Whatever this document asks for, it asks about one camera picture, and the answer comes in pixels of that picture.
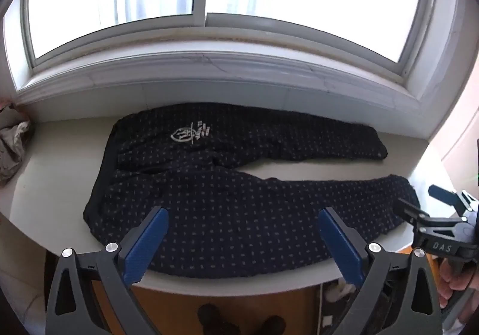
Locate navy patterned pants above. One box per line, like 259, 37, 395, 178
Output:
84, 103, 418, 279

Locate person's right hand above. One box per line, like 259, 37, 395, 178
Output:
438, 260, 478, 316

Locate grey crumpled cloth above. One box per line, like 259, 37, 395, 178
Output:
0, 101, 33, 188

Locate white sliding window frame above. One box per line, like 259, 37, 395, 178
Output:
0, 0, 479, 104

